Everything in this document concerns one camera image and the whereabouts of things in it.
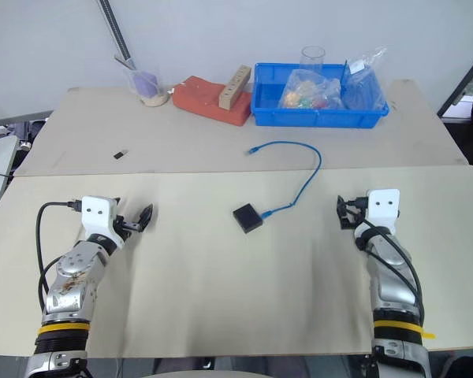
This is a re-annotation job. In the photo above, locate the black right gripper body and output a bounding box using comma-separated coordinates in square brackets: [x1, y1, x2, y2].
[346, 195, 368, 226]

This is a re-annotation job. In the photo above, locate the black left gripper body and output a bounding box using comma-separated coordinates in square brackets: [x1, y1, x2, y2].
[111, 213, 144, 239]

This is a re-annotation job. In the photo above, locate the small black box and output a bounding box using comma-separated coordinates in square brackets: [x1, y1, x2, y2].
[232, 202, 265, 235]

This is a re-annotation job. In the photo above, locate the bag of colourful items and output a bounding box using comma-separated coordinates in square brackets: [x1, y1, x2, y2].
[277, 69, 346, 111]

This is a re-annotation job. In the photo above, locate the clear bag with dark contents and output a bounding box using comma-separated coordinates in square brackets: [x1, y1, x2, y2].
[341, 46, 388, 111]

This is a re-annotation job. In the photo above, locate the clear cup with purple contents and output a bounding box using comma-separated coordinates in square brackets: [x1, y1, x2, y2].
[124, 67, 170, 108]

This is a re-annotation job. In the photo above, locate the blue plastic bin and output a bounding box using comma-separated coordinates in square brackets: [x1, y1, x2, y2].
[251, 61, 390, 128]

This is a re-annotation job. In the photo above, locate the red brick block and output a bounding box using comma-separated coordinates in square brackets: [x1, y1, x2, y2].
[171, 75, 253, 128]

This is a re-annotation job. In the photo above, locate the clear plastic cup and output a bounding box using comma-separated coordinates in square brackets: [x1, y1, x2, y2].
[300, 45, 326, 74]

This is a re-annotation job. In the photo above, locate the wooden block with holes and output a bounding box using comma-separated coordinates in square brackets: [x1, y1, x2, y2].
[218, 65, 252, 109]

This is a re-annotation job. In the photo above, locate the black stand leg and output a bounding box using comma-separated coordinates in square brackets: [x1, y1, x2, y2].
[436, 49, 473, 119]

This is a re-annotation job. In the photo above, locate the grey ribbed metal rod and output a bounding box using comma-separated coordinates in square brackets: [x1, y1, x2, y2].
[96, 0, 138, 72]

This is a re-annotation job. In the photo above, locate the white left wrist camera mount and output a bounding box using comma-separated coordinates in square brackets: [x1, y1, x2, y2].
[80, 195, 126, 250]

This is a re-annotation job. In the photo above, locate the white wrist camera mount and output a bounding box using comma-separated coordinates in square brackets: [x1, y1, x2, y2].
[364, 188, 402, 238]
[80, 195, 126, 250]

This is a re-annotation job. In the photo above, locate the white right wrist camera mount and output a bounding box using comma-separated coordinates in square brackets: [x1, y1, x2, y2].
[364, 188, 402, 238]

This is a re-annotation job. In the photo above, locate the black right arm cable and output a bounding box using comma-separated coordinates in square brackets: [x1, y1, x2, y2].
[354, 198, 425, 328]

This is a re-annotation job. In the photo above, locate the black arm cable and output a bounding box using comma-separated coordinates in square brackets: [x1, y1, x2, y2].
[34, 199, 84, 313]
[354, 198, 425, 328]

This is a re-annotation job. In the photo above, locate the blue cable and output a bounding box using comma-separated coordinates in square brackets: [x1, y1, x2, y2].
[244, 140, 323, 219]

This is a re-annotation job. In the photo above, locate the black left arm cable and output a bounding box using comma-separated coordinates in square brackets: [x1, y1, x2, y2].
[34, 199, 84, 313]

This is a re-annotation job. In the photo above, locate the grey metal frame bar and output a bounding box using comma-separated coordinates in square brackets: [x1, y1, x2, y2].
[0, 109, 54, 129]

